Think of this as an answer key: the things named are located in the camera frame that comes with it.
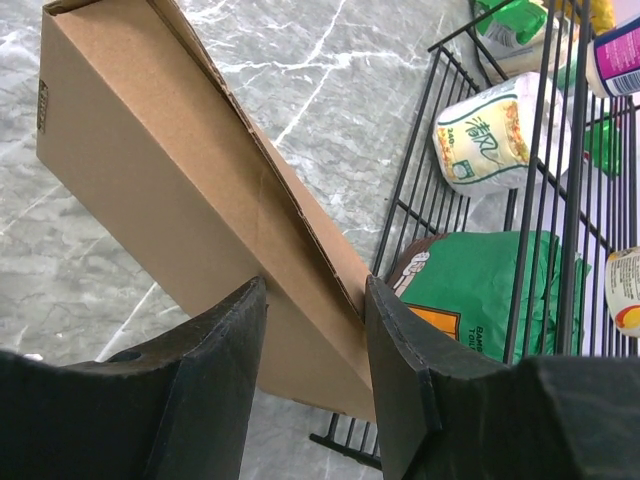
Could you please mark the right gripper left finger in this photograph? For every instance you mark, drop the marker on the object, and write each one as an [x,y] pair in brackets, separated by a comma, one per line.
[174,407]

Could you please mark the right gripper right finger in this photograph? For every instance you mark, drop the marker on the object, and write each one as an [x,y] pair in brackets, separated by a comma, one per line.
[444,411]

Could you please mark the brown cardboard box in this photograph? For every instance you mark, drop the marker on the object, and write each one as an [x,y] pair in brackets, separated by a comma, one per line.
[140,126]

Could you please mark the Chobani yogurt cup in basket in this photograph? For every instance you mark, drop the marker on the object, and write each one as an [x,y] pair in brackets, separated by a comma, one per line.
[622,290]

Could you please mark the green snack bag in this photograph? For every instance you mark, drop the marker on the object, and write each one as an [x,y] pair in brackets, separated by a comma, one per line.
[514,39]

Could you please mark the blue white yogurt cup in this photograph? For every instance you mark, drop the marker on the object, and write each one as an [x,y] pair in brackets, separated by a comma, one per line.
[613,62]

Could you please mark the black wire basket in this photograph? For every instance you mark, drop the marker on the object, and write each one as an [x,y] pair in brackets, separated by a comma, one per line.
[590,210]

